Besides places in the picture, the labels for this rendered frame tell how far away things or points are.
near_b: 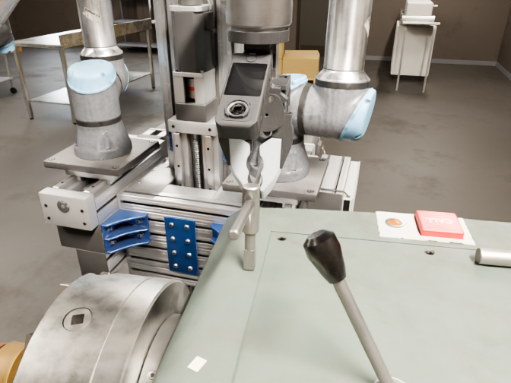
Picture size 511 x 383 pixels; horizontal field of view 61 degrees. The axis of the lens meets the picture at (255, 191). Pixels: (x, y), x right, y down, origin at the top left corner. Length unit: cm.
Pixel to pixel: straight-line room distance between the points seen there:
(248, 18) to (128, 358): 39
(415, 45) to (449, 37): 187
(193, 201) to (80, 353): 66
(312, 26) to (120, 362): 907
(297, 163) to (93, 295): 59
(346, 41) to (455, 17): 850
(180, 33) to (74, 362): 80
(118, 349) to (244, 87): 32
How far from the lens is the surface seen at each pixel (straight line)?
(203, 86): 113
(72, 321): 59
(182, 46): 113
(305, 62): 684
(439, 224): 71
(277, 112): 52
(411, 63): 770
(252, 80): 49
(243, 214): 49
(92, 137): 121
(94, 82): 117
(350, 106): 94
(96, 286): 62
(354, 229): 68
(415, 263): 63
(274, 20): 50
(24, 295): 279
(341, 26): 93
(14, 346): 75
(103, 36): 131
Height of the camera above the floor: 161
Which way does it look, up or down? 27 degrees down
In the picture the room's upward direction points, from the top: straight up
